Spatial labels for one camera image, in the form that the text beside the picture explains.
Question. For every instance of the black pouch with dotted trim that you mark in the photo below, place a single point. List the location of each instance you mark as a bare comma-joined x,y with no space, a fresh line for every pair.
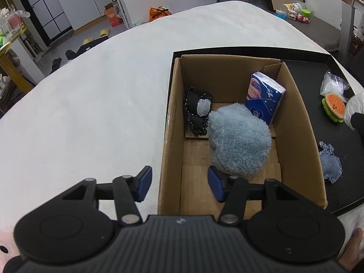
193,105

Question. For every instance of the glass jar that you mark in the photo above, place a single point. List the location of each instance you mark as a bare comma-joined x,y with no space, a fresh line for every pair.
7,18

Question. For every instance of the yellow side table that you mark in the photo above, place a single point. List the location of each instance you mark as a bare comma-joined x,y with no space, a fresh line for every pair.
11,62

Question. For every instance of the green cup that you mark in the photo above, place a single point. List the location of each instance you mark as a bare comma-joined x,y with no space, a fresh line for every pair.
307,13

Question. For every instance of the brown cardboard box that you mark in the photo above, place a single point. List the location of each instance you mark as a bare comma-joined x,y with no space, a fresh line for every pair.
196,182

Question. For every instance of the blue tissue pack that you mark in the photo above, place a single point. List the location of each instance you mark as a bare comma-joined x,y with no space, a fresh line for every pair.
264,96

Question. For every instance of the white narrow rack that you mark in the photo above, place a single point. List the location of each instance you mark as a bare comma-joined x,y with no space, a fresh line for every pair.
122,2

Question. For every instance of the white desk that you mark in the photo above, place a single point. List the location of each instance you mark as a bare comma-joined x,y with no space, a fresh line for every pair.
346,28

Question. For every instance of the person's bare leg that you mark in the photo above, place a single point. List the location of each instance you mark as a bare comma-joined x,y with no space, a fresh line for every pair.
354,250

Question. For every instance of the small white box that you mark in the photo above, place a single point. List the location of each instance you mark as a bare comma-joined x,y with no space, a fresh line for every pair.
291,14

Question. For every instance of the blue fuzzy plush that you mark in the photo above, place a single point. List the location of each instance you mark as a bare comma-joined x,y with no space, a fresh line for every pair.
239,142

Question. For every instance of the black tray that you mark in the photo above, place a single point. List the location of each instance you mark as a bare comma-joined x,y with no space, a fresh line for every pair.
312,91

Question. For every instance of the orange burger toy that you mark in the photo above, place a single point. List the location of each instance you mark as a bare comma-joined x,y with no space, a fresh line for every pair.
334,106

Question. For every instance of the pink plush garment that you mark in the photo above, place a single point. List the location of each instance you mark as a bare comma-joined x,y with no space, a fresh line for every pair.
5,239

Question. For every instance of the red small toys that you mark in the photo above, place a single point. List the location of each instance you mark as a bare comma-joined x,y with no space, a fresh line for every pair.
303,18

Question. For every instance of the brown storage basket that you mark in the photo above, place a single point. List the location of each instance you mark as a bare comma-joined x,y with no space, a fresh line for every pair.
357,42

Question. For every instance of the black-framed sliding door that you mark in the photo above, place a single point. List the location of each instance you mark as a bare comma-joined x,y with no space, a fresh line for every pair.
47,11

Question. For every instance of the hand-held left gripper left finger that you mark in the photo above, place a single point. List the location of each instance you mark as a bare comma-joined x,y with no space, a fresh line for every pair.
143,183

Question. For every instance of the clear bag of white stuffing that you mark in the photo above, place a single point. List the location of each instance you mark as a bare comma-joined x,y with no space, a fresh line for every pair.
332,84

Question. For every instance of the orange carton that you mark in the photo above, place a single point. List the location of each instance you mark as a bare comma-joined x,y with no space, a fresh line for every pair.
113,15

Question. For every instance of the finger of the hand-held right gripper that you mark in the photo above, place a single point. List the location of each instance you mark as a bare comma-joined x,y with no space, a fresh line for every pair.
359,122

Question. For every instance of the orange bag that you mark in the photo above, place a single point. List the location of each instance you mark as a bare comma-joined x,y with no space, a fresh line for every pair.
159,14

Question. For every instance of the black shoe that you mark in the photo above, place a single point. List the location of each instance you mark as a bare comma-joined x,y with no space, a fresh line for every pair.
70,54
56,64

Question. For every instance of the yellow slipper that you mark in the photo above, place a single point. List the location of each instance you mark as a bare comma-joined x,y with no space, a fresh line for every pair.
104,32
88,40

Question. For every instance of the black bag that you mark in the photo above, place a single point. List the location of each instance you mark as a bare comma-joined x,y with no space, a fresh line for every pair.
92,45

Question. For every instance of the white kitchen cabinet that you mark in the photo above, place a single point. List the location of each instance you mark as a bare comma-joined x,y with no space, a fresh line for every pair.
85,5

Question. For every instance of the frayed denim cloth piece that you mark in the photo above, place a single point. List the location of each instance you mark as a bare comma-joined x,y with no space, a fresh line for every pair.
330,165

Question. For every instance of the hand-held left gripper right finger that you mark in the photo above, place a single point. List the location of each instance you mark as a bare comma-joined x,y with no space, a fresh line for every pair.
214,186

